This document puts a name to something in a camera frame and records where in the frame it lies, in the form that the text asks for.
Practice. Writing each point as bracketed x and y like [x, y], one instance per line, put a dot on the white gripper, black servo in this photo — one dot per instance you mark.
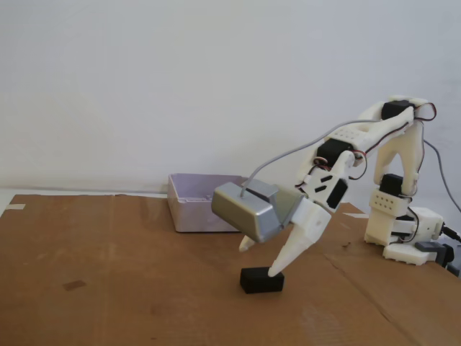
[312, 218]

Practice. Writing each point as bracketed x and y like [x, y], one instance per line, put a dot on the black rectangular block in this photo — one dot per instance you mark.
[259, 285]

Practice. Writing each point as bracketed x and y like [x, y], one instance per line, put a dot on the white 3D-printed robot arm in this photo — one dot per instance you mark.
[392, 126]

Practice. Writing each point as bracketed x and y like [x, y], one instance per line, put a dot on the grey plastic box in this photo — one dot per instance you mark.
[191, 216]

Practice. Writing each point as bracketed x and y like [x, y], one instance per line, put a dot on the brown cardboard sheet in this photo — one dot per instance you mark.
[162, 288]

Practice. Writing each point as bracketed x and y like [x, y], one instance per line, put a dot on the grey and black table clamp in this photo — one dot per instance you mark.
[428, 247]

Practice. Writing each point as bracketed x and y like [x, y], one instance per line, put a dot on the white tape piece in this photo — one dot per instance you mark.
[16, 207]

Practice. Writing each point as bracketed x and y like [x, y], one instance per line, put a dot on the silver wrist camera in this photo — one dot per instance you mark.
[241, 212]

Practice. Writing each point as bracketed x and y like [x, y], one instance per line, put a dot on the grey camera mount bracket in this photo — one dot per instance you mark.
[288, 205]

